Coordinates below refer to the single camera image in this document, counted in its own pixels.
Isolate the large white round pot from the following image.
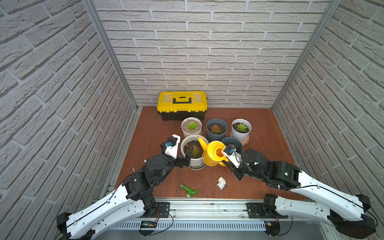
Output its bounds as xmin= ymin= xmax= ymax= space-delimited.
xmin=181 ymin=135 xmax=209 ymax=170

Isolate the yellow plastic watering can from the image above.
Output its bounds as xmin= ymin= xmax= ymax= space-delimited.
xmin=198 ymin=138 xmax=229 ymax=167

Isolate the small white faceted pot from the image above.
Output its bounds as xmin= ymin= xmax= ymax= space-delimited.
xmin=181 ymin=117 xmax=202 ymax=137

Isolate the blue pot front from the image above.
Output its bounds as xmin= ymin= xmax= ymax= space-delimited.
xmin=222 ymin=137 xmax=243 ymax=154

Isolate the blue pot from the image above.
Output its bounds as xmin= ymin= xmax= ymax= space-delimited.
xmin=207 ymin=119 xmax=228 ymax=142
xmin=222 ymin=137 xmax=243 ymax=154

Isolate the blue pot back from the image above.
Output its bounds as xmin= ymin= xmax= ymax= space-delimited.
xmin=207 ymin=119 xmax=228 ymax=142

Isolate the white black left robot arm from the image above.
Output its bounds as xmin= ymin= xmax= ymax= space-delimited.
xmin=57 ymin=150 xmax=193 ymax=240

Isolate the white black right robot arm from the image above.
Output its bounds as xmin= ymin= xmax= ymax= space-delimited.
xmin=222 ymin=149 xmax=377 ymax=239

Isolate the white PVC elbow fitting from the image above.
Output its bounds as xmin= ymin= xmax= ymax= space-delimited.
xmin=217 ymin=177 xmax=227 ymax=191

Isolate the green spray nozzle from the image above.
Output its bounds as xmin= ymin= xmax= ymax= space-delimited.
xmin=180 ymin=184 xmax=199 ymax=198

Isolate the yellow black plastic toolbox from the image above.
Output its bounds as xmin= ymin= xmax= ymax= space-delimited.
xmin=157 ymin=91 xmax=208 ymax=121

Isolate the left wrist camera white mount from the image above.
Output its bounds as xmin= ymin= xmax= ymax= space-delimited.
xmin=161 ymin=135 xmax=181 ymax=159

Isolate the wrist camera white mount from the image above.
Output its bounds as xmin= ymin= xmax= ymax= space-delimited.
xmin=161 ymin=135 xmax=181 ymax=159
xmin=222 ymin=145 xmax=242 ymax=168

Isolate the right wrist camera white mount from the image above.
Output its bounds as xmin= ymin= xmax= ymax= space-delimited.
xmin=222 ymin=145 xmax=242 ymax=168

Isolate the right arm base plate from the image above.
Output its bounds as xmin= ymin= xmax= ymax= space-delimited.
xmin=246 ymin=203 xmax=288 ymax=219

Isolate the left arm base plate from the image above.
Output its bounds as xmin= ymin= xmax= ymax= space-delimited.
xmin=142 ymin=202 xmax=170 ymax=219

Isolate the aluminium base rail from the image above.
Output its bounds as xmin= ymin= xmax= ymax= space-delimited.
xmin=112 ymin=198 xmax=325 ymax=237

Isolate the aluminium frame corner post left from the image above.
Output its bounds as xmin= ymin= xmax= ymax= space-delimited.
xmin=83 ymin=0 xmax=139 ymax=112

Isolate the aluminium frame corner post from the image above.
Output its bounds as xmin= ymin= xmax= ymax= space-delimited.
xmin=83 ymin=0 xmax=139 ymax=112
xmin=271 ymin=0 xmax=342 ymax=111

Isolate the aluminium frame corner post right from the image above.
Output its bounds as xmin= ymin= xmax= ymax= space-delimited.
xmin=271 ymin=0 xmax=342 ymax=111

